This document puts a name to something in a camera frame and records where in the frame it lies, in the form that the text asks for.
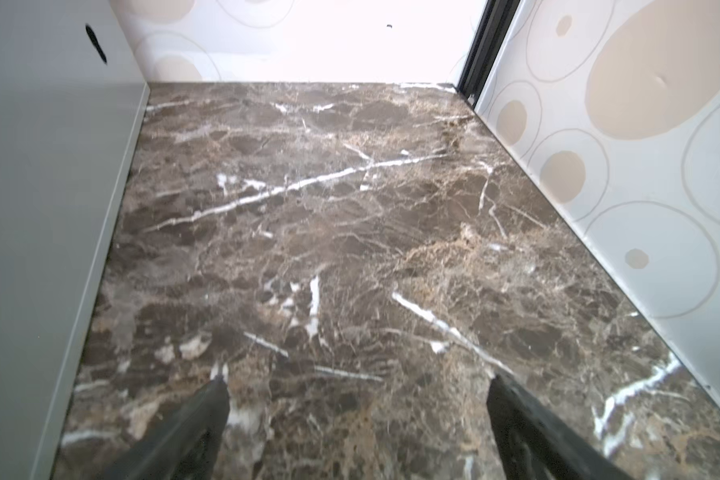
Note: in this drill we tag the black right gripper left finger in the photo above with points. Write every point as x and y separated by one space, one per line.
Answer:
183 446

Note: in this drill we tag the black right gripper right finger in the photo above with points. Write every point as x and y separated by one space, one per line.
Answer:
534 443

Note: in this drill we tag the grey metal cabinet box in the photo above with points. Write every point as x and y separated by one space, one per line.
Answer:
72 101

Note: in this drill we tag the black corner frame post right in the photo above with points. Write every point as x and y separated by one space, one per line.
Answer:
490 34

